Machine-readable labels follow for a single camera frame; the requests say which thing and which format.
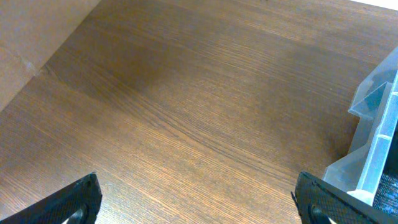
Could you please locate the clear plastic storage bin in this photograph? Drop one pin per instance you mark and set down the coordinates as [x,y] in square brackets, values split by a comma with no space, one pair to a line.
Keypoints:
[375,103]

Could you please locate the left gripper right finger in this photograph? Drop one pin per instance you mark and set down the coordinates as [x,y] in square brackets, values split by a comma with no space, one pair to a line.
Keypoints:
[320,202]

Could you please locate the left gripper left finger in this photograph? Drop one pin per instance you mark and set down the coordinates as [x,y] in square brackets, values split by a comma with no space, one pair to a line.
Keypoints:
[78,202]

